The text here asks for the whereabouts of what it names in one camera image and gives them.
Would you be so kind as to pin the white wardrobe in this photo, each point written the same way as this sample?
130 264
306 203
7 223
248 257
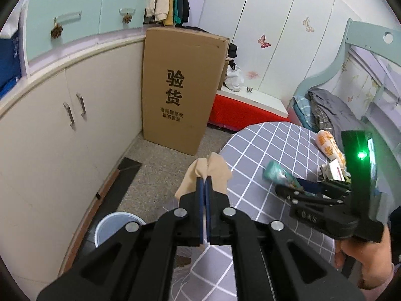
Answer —
282 53

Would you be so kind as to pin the dark hanging jacket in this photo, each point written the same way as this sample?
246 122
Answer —
185 0

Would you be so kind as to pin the cream low cabinet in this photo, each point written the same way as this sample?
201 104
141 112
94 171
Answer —
47 131

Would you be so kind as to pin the blue shopping bag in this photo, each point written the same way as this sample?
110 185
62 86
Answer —
11 65

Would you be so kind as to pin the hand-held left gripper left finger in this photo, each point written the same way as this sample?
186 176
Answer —
199 208

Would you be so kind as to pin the teal snack packet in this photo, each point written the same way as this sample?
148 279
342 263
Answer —
278 172

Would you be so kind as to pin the grey checked tablecloth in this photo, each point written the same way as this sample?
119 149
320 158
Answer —
266 144

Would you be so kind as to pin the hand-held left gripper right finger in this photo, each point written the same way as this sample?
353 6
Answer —
210 208

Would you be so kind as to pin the grey quilt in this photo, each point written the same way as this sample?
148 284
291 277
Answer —
335 113

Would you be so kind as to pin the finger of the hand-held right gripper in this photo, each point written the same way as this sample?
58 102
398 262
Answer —
313 198
316 186

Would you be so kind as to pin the faded pink sticker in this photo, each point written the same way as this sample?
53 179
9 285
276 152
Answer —
253 75

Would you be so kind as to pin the black floor mat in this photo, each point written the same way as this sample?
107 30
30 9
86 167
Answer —
125 172

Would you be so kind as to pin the cream butterfly sticker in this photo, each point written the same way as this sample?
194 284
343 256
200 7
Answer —
308 24

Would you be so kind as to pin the pink butterfly sticker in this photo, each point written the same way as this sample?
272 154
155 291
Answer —
264 41

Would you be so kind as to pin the pinecone ornament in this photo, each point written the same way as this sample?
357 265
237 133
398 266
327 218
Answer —
56 32
127 18

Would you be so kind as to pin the small white red box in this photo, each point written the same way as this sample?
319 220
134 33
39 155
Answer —
335 171

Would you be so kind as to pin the person's right forearm pink sleeve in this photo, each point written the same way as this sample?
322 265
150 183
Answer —
385 288

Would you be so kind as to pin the tan stocking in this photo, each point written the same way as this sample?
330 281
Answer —
216 169

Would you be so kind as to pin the white plastic bag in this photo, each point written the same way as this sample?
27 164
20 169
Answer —
235 80

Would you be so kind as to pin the blue plaid pillow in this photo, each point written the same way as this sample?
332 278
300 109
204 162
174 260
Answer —
304 113

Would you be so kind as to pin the small teal drawer unit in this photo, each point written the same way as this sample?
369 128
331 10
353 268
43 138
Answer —
125 6

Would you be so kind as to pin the large teal drawer unit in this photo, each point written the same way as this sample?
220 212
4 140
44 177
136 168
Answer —
62 15

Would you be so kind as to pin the person's right hand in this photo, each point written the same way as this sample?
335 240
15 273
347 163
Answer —
372 260

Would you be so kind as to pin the red bench with white top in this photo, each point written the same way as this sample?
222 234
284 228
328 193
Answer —
247 109

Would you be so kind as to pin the teal bunk bed frame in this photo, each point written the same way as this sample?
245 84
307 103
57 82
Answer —
338 65

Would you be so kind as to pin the blue plastic bucket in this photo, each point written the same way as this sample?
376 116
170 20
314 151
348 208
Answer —
109 222

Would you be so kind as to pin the orange snack bag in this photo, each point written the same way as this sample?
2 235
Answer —
330 147

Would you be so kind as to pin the tall cardboard box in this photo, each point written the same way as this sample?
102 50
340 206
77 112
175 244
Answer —
181 84

